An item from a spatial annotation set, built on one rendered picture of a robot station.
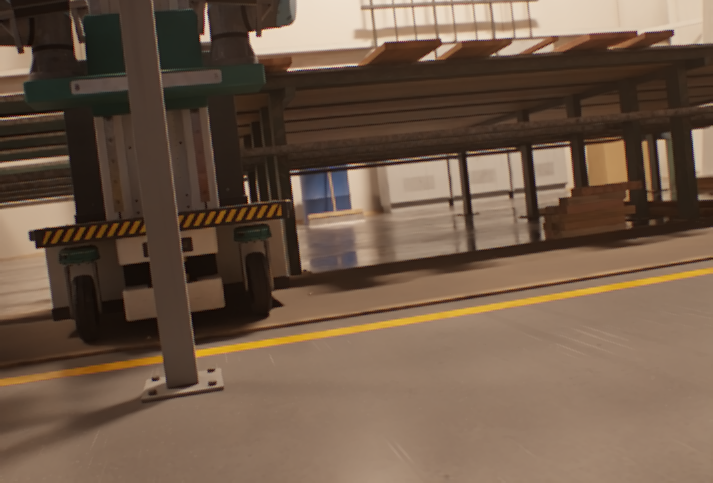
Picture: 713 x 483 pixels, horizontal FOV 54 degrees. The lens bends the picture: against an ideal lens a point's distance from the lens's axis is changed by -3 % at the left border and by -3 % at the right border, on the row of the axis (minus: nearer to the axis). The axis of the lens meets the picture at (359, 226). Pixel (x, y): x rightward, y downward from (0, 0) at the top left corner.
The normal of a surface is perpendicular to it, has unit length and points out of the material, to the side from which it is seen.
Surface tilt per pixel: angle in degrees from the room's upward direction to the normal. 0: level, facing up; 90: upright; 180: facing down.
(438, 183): 90
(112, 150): 90
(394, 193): 90
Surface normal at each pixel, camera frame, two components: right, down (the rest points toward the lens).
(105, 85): 0.27, 0.02
